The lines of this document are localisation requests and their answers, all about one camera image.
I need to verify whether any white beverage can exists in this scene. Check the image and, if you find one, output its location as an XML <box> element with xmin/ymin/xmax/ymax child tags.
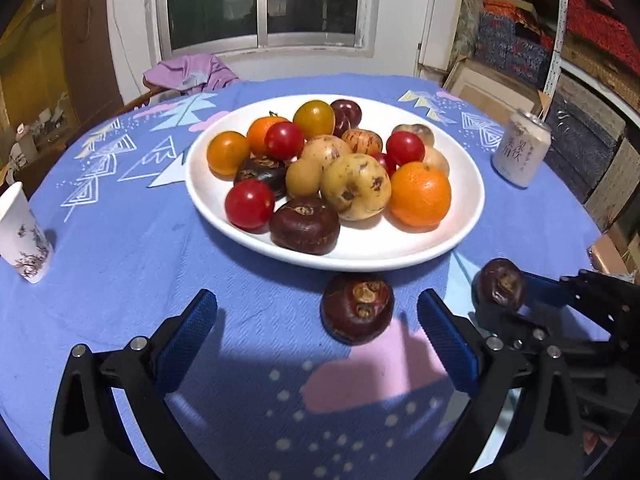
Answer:
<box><xmin>491</xmin><ymin>110</ymin><xmax>551</xmax><ymax>188</ymax></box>

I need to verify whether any small tan longan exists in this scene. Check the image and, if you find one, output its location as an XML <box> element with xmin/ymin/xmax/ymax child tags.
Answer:
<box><xmin>285</xmin><ymin>158</ymin><xmax>322</xmax><ymax>197</ymax></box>

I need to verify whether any striped orange pepino fruit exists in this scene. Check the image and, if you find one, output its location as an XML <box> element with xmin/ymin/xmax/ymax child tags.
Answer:
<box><xmin>342</xmin><ymin>128</ymin><xmax>384</xmax><ymax>155</ymax></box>

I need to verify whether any large orange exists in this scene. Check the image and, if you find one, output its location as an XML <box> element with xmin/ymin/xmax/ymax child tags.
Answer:
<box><xmin>388</xmin><ymin>162</ymin><xmax>451</xmax><ymax>229</ymax></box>
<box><xmin>246</xmin><ymin>115</ymin><xmax>288</xmax><ymax>157</ymax></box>

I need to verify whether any dark water chestnut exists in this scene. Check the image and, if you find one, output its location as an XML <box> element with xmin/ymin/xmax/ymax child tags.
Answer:
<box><xmin>472</xmin><ymin>258</ymin><xmax>526</xmax><ymax>311</ymax></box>
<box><xmin>320</xmin><ymin>273</ymin><xmax>395</xmax><ymax>346</ymax></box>
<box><xmin>233</xmin><ymin>157</ymin><xmax>288</xmax><ymax>200</ymax></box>
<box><xmin>270</xmin><ymin>196</ymin><xmax>341</xmax><ymax>256</ymax></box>

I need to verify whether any beige blotched fruit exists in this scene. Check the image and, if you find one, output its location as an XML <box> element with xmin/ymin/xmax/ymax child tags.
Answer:
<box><xmin>320</xmin><ymin>153</ymin><xmax>392</xmax><ymax>222</ymax></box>

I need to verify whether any orange yellow tomato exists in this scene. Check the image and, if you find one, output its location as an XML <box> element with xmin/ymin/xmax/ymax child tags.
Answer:
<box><xmin>206</xmin><ymin>131</ymin><xmax>250</xmax><ymax>178</ymax></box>

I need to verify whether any wooden glass display cabinet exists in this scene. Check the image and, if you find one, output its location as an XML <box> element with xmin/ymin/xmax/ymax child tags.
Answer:
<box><xmin>1</xmin><ymin>0</ymin><xmax>122</xmax><ymax>195</ymax></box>

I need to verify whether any purple cloth on chair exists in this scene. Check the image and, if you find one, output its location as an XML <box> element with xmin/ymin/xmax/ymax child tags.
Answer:
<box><xmin>143</xmin><ymin>53</ymin><xmax>240</xmax><ymax>94</ymax></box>

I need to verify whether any tan round fruit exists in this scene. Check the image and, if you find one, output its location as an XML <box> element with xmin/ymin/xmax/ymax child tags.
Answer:
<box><xmin>423</xmin><ymin>146</ymin><xmax>450</xmax><ymax>177</ymax></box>

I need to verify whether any sliding glass window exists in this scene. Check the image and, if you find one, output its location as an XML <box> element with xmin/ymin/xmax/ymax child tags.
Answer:
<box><xmin>152</xmin><ymin>0</ymin><xmax>378</xmax><ymax>58</ymax></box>

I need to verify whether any speckled tan fruit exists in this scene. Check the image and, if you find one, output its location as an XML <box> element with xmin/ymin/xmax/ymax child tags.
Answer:
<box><xmin>300</xmin><ymin>136</ymin><xmax>352</xmax><ymax>169</ymax></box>

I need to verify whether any storage shelf with boxes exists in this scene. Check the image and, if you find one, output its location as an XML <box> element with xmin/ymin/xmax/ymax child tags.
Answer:
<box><xmin>449</xmin><ymin>0</ymin><xmax>640</xmax><ymax>261</ymax></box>

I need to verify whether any blue printed tablecloth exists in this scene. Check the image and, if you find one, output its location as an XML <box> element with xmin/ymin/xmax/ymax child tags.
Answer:
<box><xmin>1</xmin><ymin>74</ymin><xmax>599</xmax><ymax>479</ymax></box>

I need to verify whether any white paper cup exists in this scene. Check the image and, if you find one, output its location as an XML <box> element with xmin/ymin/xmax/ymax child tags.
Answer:
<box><xmin>0</xmin><ymin>182</ymin><xmax>53</xmax><ymax>284</ymax></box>

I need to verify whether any small red cherry tomato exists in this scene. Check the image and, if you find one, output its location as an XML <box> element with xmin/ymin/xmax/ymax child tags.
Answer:
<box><xmin>224</xmin><ymin>179</ymin><xmax>274</xmax><ymax>231</ymax></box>

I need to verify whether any white round plate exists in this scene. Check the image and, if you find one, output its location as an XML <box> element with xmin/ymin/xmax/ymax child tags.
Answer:
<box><xmin>184</xmin><ymin>96</ymin><xmax>485</xmax><ymax>272</ymax></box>

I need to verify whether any dark purple plum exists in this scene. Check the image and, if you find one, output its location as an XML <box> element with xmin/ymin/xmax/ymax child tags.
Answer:
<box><xmin>331</xmin><ymin>99</ymin><xmax>362</xmax><ymax>128</ymax></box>
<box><xmin>333</xmin><ymin>110</ymin><xmax>350</xmax><ymax>138</ymax></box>

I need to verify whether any leaning picture frame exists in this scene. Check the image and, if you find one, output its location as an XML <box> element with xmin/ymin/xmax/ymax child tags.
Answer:
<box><xmin>442</xmin><ymin>56</ymin><xmax>551</xmax><ymax>126</ymax></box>

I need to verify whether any pale blotched fruit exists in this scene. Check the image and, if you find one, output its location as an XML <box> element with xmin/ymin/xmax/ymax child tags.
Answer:
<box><xmin>392</xmin><ymin>124</ymin><xmax>435</xmax><ymax>148</ymax></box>

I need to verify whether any wooden chair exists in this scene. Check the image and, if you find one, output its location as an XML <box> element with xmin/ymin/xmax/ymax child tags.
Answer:
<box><xmin>112</xmin><ymin>86</ymin><xmax>167</xmax><ymax>118</ymax></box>

